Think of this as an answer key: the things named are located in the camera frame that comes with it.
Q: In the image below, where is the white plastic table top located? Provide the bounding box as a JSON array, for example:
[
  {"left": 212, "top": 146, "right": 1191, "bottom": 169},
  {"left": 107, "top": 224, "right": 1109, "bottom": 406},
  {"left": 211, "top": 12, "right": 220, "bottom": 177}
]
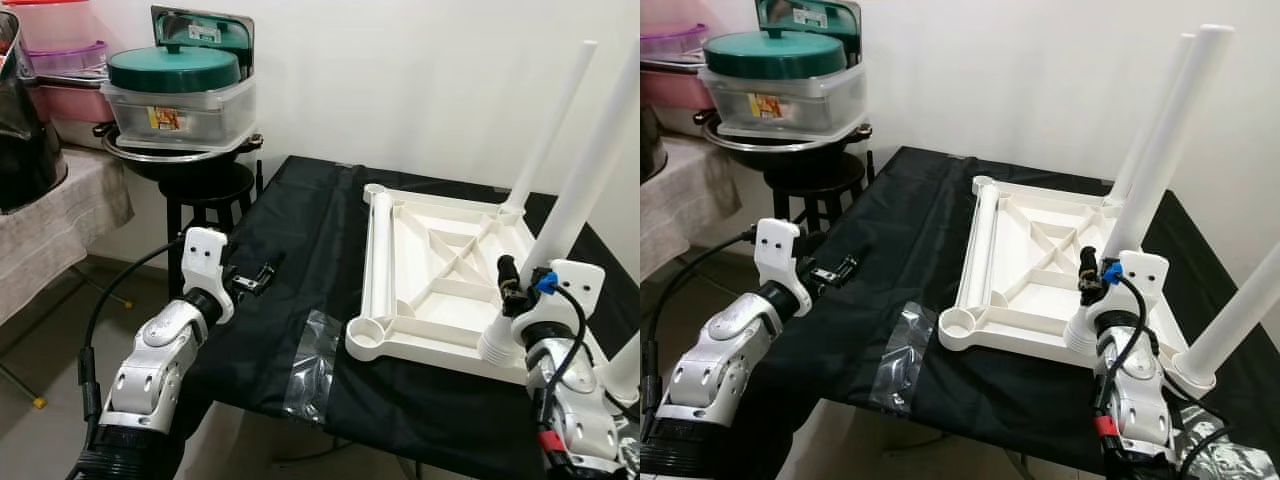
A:
[
  {"left": 345, "top": 183, "right": 626, "bottom": 386},
  {"left": 938, "top": 175, "right": 1216, "bottom": 391}
]

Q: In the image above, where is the black floor cloth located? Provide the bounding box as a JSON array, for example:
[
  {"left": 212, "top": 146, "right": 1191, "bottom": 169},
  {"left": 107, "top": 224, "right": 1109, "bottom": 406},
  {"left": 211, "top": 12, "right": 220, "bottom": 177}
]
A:
[
  {"left": 800, "top": 145, "right": 1280, "bottom": 476},
  {"left": 175, "top": 155, "right": 640, "bottom": 480}
]

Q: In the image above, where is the black wooden stool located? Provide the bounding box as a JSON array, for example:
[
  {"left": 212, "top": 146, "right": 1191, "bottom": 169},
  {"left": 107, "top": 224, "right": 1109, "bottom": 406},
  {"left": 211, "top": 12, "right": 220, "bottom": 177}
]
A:
[
  {"left": 765, "top": 150, "right": 869, "bottom": 236},
  {"left": 160, "top": 160, "right": 259, "bottom": 291}
]

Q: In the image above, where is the clear tape strip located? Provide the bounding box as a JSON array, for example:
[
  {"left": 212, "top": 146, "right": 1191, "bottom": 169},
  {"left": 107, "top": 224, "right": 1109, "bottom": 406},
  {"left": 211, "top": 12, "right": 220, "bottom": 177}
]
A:
[
  {"left": 283, "top": 308, "right": 343, "bottom": 426},
  {"left": 868, "top": 300, "right": 941, "bottom": 416}
]

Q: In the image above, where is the black wok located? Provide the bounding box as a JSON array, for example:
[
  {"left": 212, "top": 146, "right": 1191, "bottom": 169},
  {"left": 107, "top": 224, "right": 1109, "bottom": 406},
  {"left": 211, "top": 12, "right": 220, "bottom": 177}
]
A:
[
  {"left": 695, "top": 110, "right": 873, "bottom": 171},
  {"left": 95, "top": 120, "right": 266, "bottom": 183}
]

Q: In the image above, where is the beige cloth-covered stand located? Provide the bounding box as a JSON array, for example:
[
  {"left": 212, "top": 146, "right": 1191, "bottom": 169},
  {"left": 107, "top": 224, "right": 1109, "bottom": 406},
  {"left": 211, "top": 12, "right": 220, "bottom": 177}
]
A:
[
  {"left": 640, "top": 135, "right": 743, "bottom": 281},
  {"left": 0, "top": 145, "right": 136, "bottom": 326}
]

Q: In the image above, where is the clear plastic container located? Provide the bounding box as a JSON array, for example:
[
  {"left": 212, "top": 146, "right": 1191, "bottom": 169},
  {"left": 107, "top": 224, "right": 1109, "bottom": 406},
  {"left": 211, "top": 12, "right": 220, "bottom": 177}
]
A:
[
  {"left": 698, "top": 62, "right": 866, "bottom": 136},
  {"left": 100, "top": 75, "right": 258, "bottom": 151}
]

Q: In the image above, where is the clear tape cross patch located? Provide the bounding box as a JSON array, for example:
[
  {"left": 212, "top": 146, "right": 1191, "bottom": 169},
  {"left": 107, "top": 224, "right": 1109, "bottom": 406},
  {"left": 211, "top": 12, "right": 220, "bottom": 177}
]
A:
[
  {"left": 1180, "top": 405, "right": 1276, "bottom": 480},
  {"left": 612, "top": 415, "right": 640, "bottom": 476}
]

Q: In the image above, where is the black glossy bag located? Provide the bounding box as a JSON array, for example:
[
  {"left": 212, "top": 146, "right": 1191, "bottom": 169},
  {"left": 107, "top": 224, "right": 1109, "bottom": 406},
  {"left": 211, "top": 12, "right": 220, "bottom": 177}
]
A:
[
  {"left": 640, "top": 100, "right": 666, "bottom": 186},
  {"left": 0, "top": 20, "right": 66, "bottom": 216}
]

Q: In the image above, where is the green pot with lid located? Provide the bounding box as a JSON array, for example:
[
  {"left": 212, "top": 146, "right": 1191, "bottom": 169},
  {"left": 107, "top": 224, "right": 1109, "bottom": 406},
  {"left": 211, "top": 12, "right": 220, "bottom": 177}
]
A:
[
  {"left": 703, "top": 30, "right": 846, "bottom": 81},
  {"left": 107, "top": 42, "right": 243, "bottom": 93}
]

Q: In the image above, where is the pink plastic tub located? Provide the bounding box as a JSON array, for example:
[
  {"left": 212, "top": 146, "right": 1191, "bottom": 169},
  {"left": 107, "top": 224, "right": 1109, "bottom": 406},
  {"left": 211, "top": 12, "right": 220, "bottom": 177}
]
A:
[
  {"left": 35, "top": 85, "right": 116, "bottom": 123},
  {"left": 640, "top": 70, "right": 711, "bottom": 109}
]

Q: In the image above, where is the printed cardboard box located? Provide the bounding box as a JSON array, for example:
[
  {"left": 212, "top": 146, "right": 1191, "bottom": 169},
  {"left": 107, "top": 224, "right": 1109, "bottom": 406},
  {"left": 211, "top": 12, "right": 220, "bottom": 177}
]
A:
[
  {"left": 150, "top": 5, "right": 256, "bottom": 71},
  {"left": 755, "top": 0, "right": 863, "bottom": 56}
]

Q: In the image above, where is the clear container purple lid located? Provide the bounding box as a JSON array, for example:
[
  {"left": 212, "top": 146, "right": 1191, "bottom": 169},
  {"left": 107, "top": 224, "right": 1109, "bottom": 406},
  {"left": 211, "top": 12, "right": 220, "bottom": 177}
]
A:
[
  {"left": 28, "top": 40, "right": 109, "bottom": 79},
  {"left": 640, "top": 25, "right": 706, "bottom": 63}
]

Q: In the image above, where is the pink plastic container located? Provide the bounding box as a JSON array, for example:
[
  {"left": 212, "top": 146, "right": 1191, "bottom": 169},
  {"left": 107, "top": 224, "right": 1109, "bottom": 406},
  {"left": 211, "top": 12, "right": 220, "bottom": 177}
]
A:
[{"left": 5, "top": 0, "right": 96, "bottom": 51}]

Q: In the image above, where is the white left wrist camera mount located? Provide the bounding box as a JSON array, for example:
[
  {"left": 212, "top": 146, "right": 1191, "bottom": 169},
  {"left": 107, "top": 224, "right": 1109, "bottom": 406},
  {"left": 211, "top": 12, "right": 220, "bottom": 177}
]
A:
[
  {"left": 753, "top": 218, "right": 806, "bottom": 316},
  {"left": 180, "top": 227, "right": 236, "bottom": 326}
]

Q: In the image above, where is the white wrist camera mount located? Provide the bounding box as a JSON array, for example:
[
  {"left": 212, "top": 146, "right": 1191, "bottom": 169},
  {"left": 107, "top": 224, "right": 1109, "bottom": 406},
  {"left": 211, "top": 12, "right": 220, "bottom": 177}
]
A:
[
  {"left": 753, "top": 218, "right": 806, "bottom": 316},
  {"left": 180, "top": 227, "right": 236, "bottom": 326},
  {"left": 1100, "top": 250, "right": 1171, "bottom": 321},
  {"left": 535, "top": 260, "right": 606, "bottom": 326}
]

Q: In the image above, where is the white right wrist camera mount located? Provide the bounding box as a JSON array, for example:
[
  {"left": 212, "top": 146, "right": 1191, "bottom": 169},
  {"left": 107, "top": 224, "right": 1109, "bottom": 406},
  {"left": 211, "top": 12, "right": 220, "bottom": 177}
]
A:
[
  {"left": 1100, "top": 250, "right": 1171, "bottom": 321},
  {"left": 535, "top": 260, "right": 606, "bottom": 326}
]

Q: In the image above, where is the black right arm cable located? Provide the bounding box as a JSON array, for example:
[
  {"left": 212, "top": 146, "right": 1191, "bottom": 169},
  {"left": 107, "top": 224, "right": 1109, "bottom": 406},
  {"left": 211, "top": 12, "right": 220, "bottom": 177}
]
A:
[
  {"left": 535, "top": 275, "right": 626, "bottom": 421},
  {"left": 1095, "top": 265, "right": 1236, "bottom": 471}
]

